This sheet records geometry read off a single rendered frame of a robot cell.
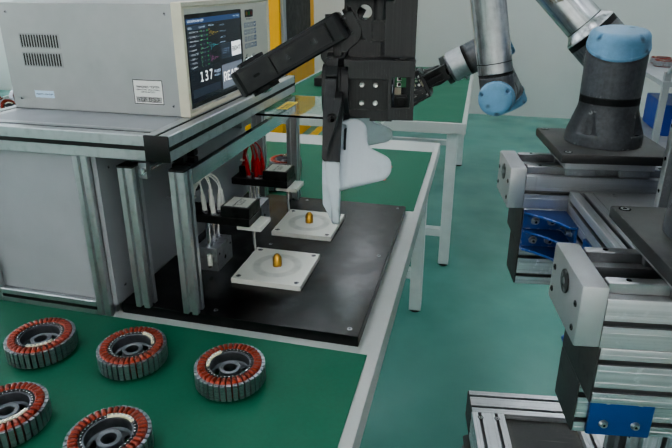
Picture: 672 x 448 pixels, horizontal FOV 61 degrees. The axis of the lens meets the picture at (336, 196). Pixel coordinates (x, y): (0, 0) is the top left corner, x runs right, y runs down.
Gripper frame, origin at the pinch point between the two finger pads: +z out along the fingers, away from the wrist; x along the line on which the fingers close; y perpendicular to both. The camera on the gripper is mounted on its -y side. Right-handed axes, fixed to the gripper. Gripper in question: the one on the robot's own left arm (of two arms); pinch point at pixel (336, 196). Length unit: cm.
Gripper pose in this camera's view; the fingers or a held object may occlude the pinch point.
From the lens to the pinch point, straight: 56.8
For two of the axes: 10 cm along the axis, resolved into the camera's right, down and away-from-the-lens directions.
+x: 1.0, -3.5, 9.3
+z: 0.0, 9.4, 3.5
